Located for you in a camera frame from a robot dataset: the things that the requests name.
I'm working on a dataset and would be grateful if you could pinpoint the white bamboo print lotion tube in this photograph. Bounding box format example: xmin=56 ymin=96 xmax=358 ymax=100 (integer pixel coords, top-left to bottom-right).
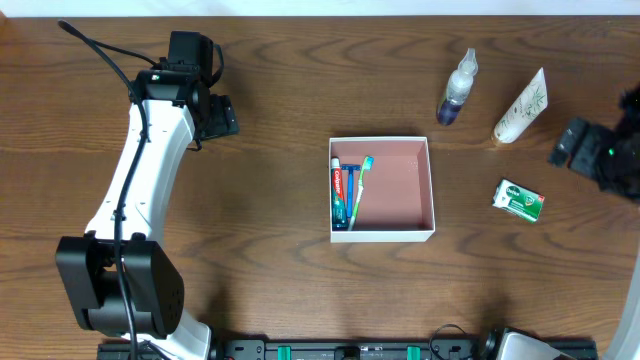
xmin=491 ymin=68 xmax=549 ymax=146

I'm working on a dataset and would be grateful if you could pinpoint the green white Dettol soap pack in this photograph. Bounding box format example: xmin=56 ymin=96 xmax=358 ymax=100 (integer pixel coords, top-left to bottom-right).
xmin=492 ymin=179 xmax=545 ymax=223

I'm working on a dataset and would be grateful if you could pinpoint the blue disposable razor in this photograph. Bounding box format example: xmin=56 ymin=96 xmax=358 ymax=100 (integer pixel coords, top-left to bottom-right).
xmin=342 ymin=164 xmax=361 ymax=205

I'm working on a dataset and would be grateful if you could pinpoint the clear pump bottle blue liquid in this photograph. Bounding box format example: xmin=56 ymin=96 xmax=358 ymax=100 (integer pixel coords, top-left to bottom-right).
xmin=436 ymin=48 xmax=479 ymax=126

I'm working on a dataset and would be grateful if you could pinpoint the green white toothpaste tube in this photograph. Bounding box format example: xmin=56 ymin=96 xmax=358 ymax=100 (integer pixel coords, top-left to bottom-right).
xmin=330 ymin=157 xmax=348 ymax=230

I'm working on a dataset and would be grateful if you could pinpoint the green white toothbrush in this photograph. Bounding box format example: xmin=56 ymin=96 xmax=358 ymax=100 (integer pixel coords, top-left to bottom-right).
xmin=348 ymin=155 xmax=374 ymax=231

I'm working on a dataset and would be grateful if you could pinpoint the pink cardboard box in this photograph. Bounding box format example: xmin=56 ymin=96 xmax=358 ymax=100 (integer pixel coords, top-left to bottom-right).
xmin=328 ymin=136 xmax=436 ymax=243

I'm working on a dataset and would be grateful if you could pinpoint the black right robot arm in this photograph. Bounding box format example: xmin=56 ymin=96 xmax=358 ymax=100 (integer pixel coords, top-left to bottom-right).
xmin=472 ymin=88 xmax=639 ymax=360

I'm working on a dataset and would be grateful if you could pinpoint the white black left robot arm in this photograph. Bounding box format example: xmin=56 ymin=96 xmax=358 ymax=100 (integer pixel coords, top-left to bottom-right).
xmin=55 ymin=68 xmax=237 ymax=359

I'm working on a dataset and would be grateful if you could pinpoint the black mounting rail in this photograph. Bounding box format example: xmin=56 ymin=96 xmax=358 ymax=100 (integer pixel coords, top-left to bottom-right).
xmin=97 ymin=337 xmax=600 ymax=360

